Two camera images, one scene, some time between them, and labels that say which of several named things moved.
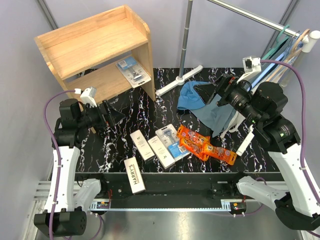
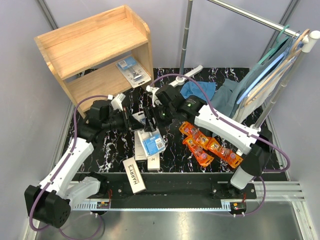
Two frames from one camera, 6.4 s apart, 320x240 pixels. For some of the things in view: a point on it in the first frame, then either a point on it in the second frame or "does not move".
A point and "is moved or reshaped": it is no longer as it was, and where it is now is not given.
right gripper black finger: x=208 y=100 → x=150 y=125
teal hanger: x=279 y=43 does not move
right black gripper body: x=234 y=94 → x=162 y=115
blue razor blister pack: x=134 y=73 does not move
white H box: x=162 y=154 → x=153 y=162
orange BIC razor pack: x=196 y=148 is moved or reshaped
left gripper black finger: x=115 y=116 → x=134 y=124
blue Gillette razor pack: x=169 y=136 → x=152 y=142
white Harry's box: x=135 y=178 does not move
